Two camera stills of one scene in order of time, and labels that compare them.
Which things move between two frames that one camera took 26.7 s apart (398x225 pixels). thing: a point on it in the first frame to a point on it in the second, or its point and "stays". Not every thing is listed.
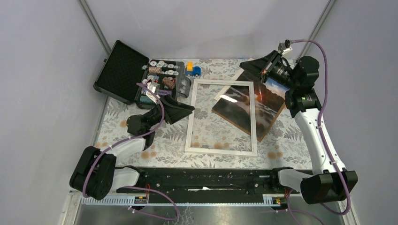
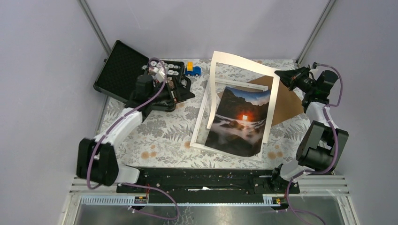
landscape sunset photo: [234, 106] to [240, 122]
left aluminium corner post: [105, 44] stays
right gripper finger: [277, 57] to [287, 74]
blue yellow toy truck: [190, 70] stays
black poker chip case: [127, 75] stays
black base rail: [192, 185] stays
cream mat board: [234, 78] to [226, 59]
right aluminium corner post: [328, 7] stays
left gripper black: [172, 115] to [180, 93]
